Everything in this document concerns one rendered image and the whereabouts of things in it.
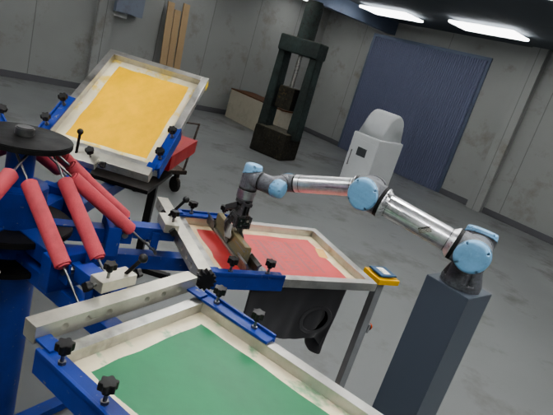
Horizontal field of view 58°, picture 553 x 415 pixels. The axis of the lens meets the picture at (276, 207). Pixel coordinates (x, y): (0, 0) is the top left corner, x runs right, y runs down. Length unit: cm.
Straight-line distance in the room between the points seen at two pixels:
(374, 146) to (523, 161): 323
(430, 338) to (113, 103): 191
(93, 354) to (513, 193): 956
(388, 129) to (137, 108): 619
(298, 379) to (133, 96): 183
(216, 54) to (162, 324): 1083
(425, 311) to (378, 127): 672
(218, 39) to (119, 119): 953
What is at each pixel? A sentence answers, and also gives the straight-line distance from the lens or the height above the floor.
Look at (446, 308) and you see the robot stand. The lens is 194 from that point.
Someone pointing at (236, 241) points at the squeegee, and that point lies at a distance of 206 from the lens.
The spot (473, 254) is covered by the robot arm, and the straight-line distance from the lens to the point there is 176.
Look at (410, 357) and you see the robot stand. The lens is 206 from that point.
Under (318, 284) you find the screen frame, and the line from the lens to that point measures 209.
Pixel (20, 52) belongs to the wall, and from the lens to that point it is 1060.
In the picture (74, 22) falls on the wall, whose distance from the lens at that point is 1076.
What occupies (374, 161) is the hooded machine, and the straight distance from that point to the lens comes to 839.
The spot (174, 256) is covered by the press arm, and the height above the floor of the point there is 92.
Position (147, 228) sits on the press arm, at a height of 104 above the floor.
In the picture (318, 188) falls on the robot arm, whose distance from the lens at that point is 202.
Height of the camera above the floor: 181
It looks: 17 degrees down
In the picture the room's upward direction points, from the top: 17 degrees clockwise
